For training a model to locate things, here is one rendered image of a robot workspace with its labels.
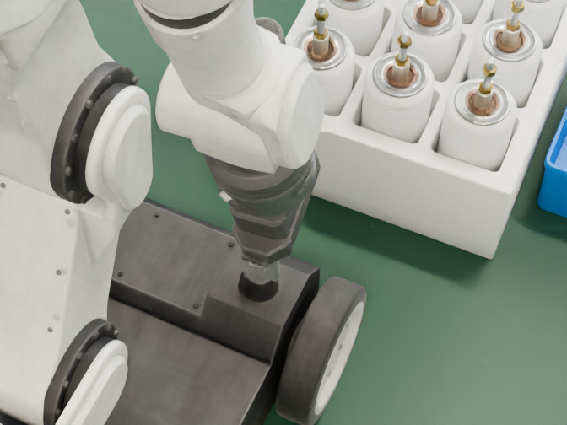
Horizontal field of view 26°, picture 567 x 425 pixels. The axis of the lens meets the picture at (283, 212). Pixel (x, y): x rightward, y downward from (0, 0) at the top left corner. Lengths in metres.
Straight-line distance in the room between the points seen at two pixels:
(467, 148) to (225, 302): 0.40
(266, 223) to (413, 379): 0.70
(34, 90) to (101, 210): 0.22
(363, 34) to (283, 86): 0.92
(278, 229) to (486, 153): 0.65
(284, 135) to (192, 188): 1.00
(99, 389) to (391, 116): 0.58
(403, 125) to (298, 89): 0.83
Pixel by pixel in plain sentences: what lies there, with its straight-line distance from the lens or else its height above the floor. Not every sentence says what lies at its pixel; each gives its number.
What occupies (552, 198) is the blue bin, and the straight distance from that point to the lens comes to 1.87.
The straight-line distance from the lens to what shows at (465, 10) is 1.87.
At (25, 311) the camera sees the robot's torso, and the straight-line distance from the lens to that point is 1.36.
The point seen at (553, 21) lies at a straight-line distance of 1.85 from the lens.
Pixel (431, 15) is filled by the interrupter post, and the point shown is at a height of 0.26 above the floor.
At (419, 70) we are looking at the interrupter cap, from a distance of 1.70.
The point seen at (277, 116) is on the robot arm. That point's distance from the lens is 0.88.
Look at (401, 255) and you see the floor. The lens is 1.83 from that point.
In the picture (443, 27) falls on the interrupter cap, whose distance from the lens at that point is 1.75.
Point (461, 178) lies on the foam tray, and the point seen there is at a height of 0.18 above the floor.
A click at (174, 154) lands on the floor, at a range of 1.92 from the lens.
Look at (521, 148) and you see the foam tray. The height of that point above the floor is 0.18.
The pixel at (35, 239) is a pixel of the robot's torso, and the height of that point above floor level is 0.48.
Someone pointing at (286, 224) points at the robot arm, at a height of 0.64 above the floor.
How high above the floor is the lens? 1.58
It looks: 58 degrees down
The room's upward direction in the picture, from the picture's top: straight up
